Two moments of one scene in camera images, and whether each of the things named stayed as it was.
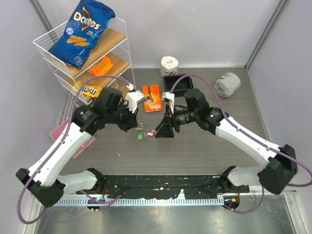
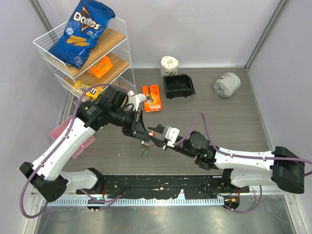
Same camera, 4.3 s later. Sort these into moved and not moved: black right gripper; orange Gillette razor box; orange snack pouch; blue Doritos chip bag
Moved: black right gripper
Not moved: blue Doritos chip bag; orange snack pouch; orange Gillette razor box
